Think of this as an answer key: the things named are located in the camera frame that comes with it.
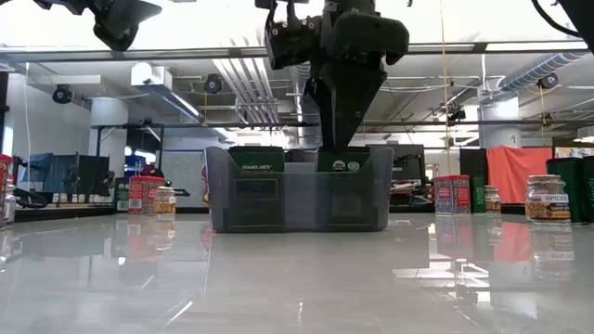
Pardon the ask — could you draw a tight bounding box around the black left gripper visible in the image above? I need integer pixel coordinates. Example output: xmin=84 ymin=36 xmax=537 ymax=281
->
xmin=32 ymin=0 xmax=163 ymax=52

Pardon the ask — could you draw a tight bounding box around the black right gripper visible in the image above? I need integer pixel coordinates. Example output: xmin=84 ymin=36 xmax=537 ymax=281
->
xmin=305 ymin=0 xmax=410 ymax=153

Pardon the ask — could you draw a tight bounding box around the green spice tin black lid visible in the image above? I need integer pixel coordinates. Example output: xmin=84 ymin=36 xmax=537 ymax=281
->
xmin=470 ymin=174 xmax=486 ymax=214
xmin=582 ymin=155 xmax=594 ymax=224
xmin=316 ymin=148 xmax=372 ymax=229
xmin=546 ymin=157 xmax=587 ymax=224
xmin=227 ymin=146 xmax=286 ymax=229
xmin=113 ymin=177 xmax=131 ymax=213

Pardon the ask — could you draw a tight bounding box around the red patterned spice tin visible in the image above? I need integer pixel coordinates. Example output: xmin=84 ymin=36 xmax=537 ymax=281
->
xmin=0 ymin=154 xmax=14 ymax=228
xmin=128 ymin=174 xmax=166 ymax=216
xmin=433 ymin=174 xmax=471 ymax=215

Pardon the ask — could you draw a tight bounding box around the glass spice jar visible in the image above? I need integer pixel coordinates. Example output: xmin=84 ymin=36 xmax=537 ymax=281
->
xmin=0 ymin=183 xmax=18 ymax=228
xmin=484 ymin=185 xmax=503 ymax=214
xmin=524 ymin=174 xmax=573 ymax=225
xmin=154 ymin=185 xmax=177 ymax=216

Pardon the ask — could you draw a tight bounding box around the grey translucent plastic bin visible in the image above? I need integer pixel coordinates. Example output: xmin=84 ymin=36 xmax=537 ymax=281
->
xmin=203 ymin=146 xmax=395 ymax=234

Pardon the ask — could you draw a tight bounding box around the plain white column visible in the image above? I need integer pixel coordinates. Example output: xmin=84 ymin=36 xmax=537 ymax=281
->
xmin=89 ymin=96 xmax=130 ymax=177

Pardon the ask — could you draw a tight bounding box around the black partition panel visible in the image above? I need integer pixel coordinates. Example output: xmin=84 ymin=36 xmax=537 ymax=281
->
xmin=458 ymin=148 xmax=488 ymax=177

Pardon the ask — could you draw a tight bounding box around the white column with numeral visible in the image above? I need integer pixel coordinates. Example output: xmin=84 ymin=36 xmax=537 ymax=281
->
xmin=478 ymin=95 xmax=522 ymax=149

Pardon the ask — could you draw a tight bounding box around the colourful patterned cloth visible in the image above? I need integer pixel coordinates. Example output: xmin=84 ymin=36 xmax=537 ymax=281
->
xmin=200 ymin=160 xmax=210 ymax=208

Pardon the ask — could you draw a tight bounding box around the blue cloth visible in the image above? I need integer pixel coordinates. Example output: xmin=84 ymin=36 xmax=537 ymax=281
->
xmin=27 ymin=152 xmax=79 ymax=201

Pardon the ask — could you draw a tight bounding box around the grey patterned partition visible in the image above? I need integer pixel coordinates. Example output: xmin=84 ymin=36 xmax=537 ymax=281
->
xmin=161 ymin=150 xmax=206 ymax=208

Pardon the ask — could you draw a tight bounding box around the orange cloth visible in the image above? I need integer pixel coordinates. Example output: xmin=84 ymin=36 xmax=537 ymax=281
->
xmin=485 ymin=146 xmax=554 ymax=205

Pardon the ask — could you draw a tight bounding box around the white floral cloth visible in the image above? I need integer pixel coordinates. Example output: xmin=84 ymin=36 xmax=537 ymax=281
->
xmin=554 ymin=147 xmax=594 ymax=159

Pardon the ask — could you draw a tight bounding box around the grey round ventilation duct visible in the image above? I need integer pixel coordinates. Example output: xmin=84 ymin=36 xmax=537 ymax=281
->
xmin=290 ymin=62 xmax=311 ymax=148

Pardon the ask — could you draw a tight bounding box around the black overhead frame beam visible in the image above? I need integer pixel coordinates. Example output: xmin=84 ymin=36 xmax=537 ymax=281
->
xmin=0 ymin=40 xmax=594 ymax=65

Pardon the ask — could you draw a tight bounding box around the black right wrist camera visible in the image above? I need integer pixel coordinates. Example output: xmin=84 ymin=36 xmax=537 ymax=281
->
xmin=254 ymin=0 xmax=326 ymax=71

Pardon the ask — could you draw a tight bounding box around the black ceiling camera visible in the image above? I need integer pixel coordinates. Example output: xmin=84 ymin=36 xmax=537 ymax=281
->
xmin=51 ymin=83 xmax=74 ymax=105
xmin=536 ymin=72 xmax=560 ymax=90
xmin=203 ymin=73 xmax=223 ymax=95

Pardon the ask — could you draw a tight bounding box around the yellow hanging cord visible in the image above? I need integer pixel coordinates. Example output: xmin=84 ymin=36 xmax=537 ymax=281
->
xmin=438 ymin=0 xmax=454 ymax=176

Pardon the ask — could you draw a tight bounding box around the silver flexible insulated duct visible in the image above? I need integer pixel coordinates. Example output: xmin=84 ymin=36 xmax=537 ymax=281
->
xmin=498 ymin=50 xmax=590 ymax=93

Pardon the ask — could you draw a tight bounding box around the black table frame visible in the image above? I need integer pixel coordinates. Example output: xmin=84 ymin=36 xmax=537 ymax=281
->
xmin=13 ymin=202 xmax=594 ymax=223

